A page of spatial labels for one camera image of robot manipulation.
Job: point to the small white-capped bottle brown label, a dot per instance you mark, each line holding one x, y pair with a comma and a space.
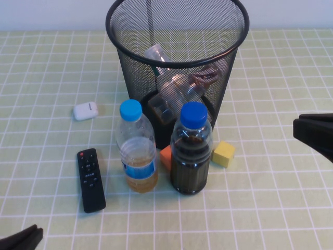
205, 75

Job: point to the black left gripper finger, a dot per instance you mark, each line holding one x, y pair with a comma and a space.
18, 233
23, 242

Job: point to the black remote control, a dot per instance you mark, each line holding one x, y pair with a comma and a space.
91, 182

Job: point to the light-blue-capped bottle yellow liquid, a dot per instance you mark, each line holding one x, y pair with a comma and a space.
136, 135

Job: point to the dark-blue-capped bottle dark liquid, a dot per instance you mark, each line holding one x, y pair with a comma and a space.
191, 161

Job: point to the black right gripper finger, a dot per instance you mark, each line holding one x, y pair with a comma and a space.
317, 117
317, 135

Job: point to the white earbuds case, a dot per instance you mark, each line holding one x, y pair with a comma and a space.
85, 111

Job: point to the white-capped clear bottle green label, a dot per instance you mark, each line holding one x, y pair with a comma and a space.
156, 53

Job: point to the black mesh wastebasket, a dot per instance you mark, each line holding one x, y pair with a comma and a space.
135, 78

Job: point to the yellow cube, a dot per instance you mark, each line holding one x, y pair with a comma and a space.
223, 155

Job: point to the orange cube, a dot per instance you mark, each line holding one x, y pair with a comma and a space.
166, 157

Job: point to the green checkered tablecloth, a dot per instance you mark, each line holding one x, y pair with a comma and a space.
260, 221

